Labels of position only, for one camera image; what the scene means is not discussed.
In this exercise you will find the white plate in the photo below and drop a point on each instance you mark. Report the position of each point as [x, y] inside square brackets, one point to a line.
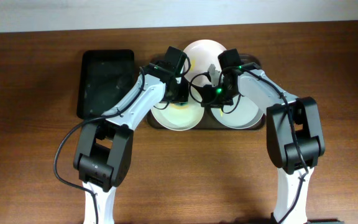
[178, 120]

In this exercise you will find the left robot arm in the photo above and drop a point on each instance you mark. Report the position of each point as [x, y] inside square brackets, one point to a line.
[103, 155]

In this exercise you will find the black rectangular sponge tray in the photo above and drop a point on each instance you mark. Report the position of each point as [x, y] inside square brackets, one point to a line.
[106, 77]

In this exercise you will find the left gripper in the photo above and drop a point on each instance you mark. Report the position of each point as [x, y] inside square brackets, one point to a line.
[184, 98]

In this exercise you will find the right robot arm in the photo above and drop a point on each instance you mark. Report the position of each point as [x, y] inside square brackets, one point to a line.
[294, 132]

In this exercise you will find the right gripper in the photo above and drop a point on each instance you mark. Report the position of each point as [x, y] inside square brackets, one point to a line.
[209, 100]

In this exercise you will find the green and yellow sponge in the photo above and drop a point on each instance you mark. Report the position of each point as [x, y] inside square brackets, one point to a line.
[178, 106]

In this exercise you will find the pale blue plate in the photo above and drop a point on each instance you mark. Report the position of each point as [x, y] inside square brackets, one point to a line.
[243, 114]

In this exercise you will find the pink-white plate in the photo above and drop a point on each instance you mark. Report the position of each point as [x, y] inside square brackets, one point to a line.
[203, 55]

